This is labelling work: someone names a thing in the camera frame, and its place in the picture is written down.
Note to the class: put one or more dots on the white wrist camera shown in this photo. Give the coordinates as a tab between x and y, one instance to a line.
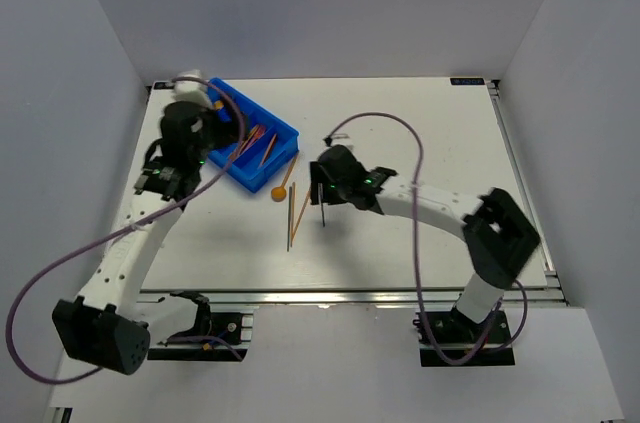
188	86
339	139

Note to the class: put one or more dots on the blue divided plastic tray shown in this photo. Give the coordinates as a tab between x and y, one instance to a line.
245	169

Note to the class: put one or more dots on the dark green chopstick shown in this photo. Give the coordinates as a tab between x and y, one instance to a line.
322	213
289	217

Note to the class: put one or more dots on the orange spoon small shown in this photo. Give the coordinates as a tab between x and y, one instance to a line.
279	193

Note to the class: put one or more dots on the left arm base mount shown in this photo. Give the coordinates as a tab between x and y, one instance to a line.
210	335

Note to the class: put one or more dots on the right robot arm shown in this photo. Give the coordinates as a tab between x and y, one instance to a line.
499	237

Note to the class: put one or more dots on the red-orange plastic fork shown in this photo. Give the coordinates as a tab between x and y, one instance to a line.
255	134

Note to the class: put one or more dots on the orange chopstick long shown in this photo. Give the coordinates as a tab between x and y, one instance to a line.
297	220

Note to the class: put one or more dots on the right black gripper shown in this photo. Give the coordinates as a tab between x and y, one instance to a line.
318	175

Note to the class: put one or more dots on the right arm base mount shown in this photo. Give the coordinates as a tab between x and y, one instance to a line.
456	341

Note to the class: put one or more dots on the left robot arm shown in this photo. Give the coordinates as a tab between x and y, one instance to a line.
103	325

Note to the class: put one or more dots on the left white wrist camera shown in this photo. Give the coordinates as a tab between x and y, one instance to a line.
188	86

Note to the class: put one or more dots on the orange fork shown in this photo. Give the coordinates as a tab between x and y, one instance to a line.
241	148
255	134

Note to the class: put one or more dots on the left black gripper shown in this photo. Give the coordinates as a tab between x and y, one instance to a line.
228	129

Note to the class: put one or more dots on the red-orange chopstick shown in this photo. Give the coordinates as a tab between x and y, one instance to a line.
268	150

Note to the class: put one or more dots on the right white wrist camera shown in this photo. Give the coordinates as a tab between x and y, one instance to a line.
339	139

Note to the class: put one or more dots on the right table logo sticker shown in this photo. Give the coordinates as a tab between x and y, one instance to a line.
467	81

